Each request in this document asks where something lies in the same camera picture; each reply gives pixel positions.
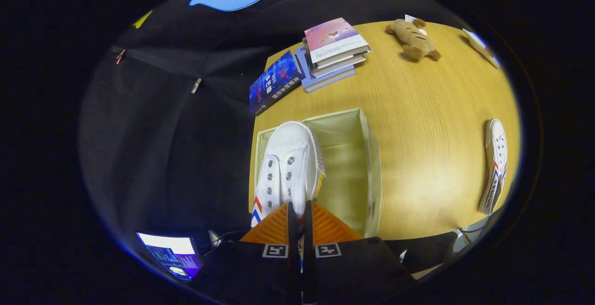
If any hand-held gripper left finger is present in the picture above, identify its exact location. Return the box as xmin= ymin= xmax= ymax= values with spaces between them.
xmin=192 ymin=201 xmax=301 ymax=305

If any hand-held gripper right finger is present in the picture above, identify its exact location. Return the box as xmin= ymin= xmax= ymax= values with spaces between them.
xmin=302 ymin=200 xmax=415 ymax=305

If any pale fabric storage box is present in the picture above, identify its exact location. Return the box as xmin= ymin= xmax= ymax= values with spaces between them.
xmin=248 ymin=107 xmax=383 ymax=240

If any white canvas shoe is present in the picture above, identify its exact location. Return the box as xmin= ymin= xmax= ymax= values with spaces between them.
xmin=478 ymin=118 xmax=509 ymax=216
xmin=251 ymin=120 xmax=326 ymax=273

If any computer monitor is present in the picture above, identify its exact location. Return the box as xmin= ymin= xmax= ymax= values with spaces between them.
xmin=136 ymin=232 xmax=203 ymax=282

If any dark blue book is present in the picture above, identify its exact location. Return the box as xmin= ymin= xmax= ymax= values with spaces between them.
xmin=248 ymin=50 xmax=305 ymax=118

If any black backdrop cloth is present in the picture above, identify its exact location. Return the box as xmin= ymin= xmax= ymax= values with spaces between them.
xmin=79 ymin=0 xmax=465 ymax=268

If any lavender blue book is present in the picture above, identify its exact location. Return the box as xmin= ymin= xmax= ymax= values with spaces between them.
xmin=295 ymin=46 xmax=358 ymax=94

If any grey white book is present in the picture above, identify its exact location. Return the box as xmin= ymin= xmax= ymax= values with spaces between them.
xmin=309 ymin=52 xmax=368 ymax=79

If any pink cover book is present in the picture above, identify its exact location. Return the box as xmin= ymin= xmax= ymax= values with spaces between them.
xmin=304 ymin=17 xmax=371 ymax=64

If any brown plush toy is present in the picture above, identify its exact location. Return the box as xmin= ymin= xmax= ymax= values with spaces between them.
xmin=384 ymin=18 xmax=442 ymax=62

